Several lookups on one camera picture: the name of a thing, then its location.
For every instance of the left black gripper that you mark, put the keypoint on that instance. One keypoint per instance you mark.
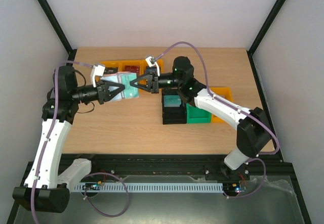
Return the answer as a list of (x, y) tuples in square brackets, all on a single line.
[(104, 94)]

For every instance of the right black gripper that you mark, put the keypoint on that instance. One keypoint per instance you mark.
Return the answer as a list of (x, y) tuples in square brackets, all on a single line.
[(154, 82)]

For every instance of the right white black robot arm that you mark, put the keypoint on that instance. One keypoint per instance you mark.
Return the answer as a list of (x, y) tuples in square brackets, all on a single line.
[(252, 126)]

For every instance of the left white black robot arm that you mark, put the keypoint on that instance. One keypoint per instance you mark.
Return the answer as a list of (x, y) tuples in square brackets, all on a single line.
[(45, 189)]

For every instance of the red card stack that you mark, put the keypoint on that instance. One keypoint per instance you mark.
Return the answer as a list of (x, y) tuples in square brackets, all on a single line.
[(132, 68)]

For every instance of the blue card stack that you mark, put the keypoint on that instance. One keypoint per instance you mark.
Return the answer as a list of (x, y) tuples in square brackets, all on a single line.
[(149, 70)]

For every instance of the black card stack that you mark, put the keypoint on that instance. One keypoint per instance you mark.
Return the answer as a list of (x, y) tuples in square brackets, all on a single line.
[(110, 70)]

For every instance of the teal card stack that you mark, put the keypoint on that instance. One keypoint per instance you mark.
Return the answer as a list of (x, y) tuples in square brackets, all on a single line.
[(172, 101)]

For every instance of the yellow bin middle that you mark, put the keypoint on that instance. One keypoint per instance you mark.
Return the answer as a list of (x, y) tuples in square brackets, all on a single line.
[(123, 63)]

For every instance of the yellow bin left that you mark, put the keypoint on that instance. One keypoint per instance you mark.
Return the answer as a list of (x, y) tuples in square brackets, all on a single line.
[(111, 64)]

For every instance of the black bin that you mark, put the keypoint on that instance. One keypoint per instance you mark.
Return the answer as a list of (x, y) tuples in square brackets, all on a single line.
[(173, 115)]

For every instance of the green bin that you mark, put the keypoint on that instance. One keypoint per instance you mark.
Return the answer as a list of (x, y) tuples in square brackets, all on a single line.
[(196, 115)]

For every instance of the yellow bin far right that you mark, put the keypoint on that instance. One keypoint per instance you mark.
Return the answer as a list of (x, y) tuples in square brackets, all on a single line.
[(221, 91)]

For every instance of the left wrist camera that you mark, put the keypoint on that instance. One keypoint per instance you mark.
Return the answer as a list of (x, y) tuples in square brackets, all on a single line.
[(97, 71)]

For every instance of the left black frame post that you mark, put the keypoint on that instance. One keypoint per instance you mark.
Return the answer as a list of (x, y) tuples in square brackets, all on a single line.
[(57, 28)]

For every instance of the black frame post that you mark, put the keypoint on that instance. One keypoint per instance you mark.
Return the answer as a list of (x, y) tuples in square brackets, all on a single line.
[(57, 28), (265, 26)]

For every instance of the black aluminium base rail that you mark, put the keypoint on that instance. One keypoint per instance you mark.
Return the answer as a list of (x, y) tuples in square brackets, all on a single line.
[(208, 166)]

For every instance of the white slotted cable duct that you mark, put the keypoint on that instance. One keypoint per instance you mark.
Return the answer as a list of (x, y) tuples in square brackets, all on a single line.
[(151, 188)]

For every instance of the right black frame post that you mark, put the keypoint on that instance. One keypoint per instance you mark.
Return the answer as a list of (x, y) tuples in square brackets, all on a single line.
[(265, 26)]

